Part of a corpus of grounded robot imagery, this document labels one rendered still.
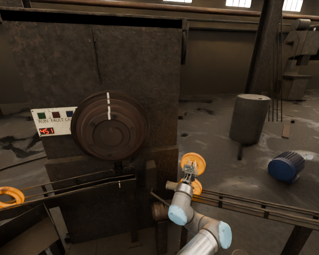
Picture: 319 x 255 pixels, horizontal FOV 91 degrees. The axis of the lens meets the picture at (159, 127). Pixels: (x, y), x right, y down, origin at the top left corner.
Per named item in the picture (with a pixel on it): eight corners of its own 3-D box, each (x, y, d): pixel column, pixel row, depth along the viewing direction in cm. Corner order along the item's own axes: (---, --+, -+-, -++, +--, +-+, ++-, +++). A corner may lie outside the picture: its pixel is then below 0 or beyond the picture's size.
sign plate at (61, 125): (40, 135, 103) (32, 109, 96) (83, 131, 108) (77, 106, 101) (39, 136, 101) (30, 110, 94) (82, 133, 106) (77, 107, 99)
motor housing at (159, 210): (152, 242, 141) (150, 198, 120) (175, 236, 146) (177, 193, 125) (154, 258, 130) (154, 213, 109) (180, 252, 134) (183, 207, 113)
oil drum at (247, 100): (223, 133, 355) (230, 93, 320) (245, 130, 367) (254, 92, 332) (240, 145, 301) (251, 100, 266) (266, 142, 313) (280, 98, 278)
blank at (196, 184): (187, 196, 115) (186, 200, 112) (175, 179, 113) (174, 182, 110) (206, 192, 106) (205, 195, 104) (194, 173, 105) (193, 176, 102)
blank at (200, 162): (181, 151, 102) (179, 153, 99) (205, 153, 96) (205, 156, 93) (182, 171, 107) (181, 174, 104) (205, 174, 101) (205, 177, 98)
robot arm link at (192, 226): (206, 243, 73) (192, 228, 69) (188, 234, 82) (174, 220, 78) (213, 223, 78) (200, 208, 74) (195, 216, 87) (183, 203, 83)
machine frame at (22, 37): (82, 186, 204) (43, 30, 134) (163, 174, 225) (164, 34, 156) (64, 246, 138) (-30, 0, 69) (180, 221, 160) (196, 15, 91)
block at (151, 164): (145, 183, 131) (144, 160, 122) (154, 182, 133) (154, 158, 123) (147, 193, 121) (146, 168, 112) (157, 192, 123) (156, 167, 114)
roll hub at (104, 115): (91, 156, 96) (82, 112, 85) (136, 150, 101) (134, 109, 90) (89, 161, 91) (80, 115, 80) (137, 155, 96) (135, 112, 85)
